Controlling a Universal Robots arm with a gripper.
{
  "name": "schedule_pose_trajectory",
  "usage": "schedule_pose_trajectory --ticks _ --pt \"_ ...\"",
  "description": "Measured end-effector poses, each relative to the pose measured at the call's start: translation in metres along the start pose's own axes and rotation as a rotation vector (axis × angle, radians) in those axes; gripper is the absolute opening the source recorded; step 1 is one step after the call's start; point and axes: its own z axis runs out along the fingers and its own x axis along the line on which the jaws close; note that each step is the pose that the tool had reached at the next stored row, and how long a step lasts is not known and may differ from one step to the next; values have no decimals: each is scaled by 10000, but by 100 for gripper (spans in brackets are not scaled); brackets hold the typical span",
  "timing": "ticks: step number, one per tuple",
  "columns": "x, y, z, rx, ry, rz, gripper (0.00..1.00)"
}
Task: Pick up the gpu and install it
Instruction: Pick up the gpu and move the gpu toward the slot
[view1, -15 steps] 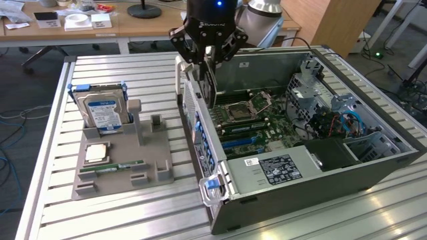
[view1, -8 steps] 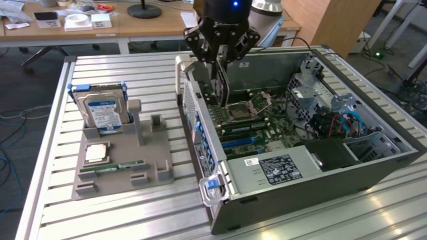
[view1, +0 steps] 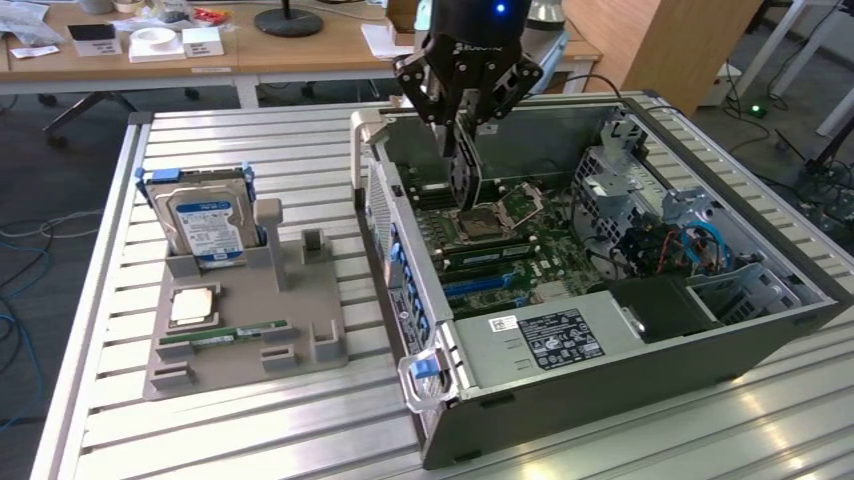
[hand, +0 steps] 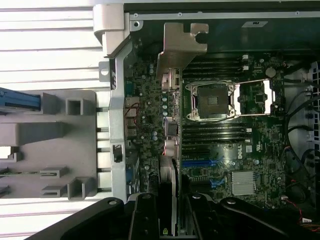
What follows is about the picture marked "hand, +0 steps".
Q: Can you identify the black slot with blue latch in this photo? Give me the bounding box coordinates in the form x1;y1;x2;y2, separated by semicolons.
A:
183;178;226;191

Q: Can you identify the silver chipset heat sink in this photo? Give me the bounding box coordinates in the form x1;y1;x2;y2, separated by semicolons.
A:
231;171;257;196

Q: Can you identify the blue expansion slot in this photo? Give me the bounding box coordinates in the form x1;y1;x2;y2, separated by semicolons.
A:
182;159;225;168

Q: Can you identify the black expansion slot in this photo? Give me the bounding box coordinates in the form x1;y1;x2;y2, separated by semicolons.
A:
182;147;211;156

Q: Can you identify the green motherboard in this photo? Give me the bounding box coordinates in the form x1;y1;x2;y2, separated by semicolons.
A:
123;57;288;213

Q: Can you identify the open grey PC case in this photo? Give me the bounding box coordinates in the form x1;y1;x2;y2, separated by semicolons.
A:
92;0;320;240

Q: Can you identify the grey plastic parts rack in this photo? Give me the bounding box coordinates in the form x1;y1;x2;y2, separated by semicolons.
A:
0;89;97;201

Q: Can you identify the CPU socket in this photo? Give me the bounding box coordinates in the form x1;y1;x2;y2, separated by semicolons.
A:
184;79;237;123

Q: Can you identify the metal socket cover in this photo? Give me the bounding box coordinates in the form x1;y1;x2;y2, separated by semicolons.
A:
234;78;277;116

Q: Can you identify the green RAM stick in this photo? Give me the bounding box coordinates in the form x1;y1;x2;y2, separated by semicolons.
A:
0;169;41;176

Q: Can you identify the perforated metal drive cage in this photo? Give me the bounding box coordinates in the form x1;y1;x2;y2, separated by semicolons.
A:
306;61;320;142

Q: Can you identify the hard disk in blue caddy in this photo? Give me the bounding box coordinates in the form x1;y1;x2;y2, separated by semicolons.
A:
0;87;41;112

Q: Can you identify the thin red wire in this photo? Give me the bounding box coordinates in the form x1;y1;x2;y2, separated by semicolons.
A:
124;102;140;126

